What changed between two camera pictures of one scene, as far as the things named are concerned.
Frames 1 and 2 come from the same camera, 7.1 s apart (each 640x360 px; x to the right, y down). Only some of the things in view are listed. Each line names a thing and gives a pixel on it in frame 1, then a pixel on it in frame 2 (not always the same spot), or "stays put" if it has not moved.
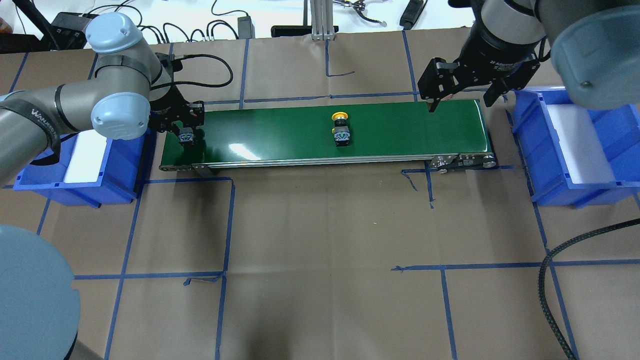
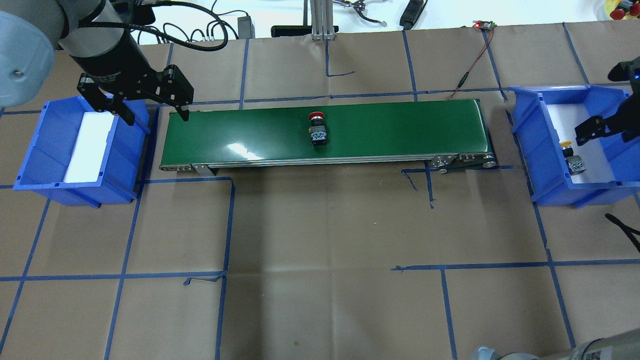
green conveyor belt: x=457 y=135 stays put
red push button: x=186 y=136 → x=317 y=130
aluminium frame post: x=322 y=19 stays put
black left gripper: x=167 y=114 → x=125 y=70
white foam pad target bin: x=584 y=154 stays put
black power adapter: x=246 y=28 stays put
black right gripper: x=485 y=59 → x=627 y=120
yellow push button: x=341 y=131 → x=574 y=162
